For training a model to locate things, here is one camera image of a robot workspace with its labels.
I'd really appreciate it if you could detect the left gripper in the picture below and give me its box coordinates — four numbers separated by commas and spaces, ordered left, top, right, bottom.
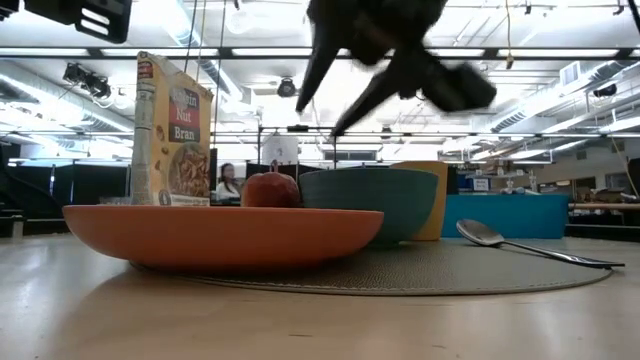
24, 0, 134, 45

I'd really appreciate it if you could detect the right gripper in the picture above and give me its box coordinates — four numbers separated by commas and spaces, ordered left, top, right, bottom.
294, 0, 449, 137

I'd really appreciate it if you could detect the red apple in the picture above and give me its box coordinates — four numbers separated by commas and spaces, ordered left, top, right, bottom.
240, 159, 302, 209

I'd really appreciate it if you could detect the yellow-orange cup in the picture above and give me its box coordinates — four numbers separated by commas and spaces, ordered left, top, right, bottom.
391, 160, 450, 242

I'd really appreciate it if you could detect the raisin bran cereal box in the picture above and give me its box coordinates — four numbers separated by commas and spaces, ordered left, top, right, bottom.
129, 50, 215, 207

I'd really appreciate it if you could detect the orange plate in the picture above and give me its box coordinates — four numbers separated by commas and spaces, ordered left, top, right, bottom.
62, 204, 385, 274

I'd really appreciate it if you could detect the silver metal spoon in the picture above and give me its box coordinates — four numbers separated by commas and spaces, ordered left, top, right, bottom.
455, 218, 626, 270

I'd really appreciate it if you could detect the black round ceiling fixture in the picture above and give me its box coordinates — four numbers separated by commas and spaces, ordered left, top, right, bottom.
276, 76, 298, 99

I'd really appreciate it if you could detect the black ceiling spotlight cluster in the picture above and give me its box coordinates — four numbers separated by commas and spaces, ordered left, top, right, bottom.
62, 62, 113, 100

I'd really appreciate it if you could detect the white cylindrical tank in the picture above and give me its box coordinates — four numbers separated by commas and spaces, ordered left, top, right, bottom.
260, 134, 300, 166

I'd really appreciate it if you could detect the black overhead light bar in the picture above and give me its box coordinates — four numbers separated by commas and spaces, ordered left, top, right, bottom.
0, 46, 640, 61

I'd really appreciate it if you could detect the teal ribbed bowl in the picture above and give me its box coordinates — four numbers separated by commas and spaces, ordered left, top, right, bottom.
298, 167, 440, 250

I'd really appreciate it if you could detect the person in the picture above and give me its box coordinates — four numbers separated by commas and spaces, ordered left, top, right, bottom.
214, 162, 245, 202

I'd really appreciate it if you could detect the blue plastic bin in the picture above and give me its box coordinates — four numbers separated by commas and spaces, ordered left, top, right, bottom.
441, 194, 571, 239

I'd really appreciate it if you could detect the grey round placemat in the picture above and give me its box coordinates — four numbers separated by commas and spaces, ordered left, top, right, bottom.
129, 237, 614, 297

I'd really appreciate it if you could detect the ceiling air vent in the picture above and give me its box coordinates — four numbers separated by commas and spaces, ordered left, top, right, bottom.
559, 60, 582, 89

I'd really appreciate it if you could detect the black metal frame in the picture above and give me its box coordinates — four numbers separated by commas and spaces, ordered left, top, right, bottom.
257, 124, 339, 170

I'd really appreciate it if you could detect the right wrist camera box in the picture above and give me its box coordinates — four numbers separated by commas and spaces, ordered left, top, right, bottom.
399, 49, 498, 114

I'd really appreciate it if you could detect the yellow hanging cable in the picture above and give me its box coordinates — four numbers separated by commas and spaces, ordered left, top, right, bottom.
503, 0, 516, 70

